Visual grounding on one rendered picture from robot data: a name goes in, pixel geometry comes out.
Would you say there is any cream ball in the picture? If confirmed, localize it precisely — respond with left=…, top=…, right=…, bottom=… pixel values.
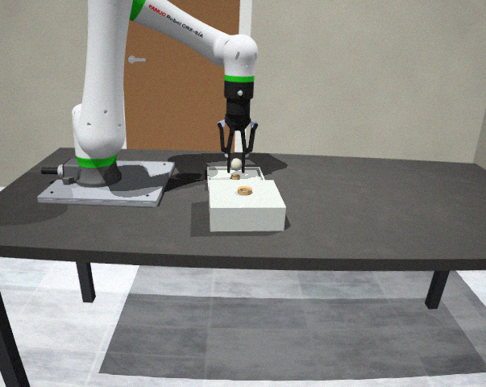
left=231, top=158, right=243, bottom=171

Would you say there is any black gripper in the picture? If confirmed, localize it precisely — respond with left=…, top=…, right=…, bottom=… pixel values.
left=217, top=98, right=258, bottom=173

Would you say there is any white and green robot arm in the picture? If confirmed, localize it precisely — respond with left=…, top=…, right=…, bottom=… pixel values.
left=41, top=0, right=258, bottom=188

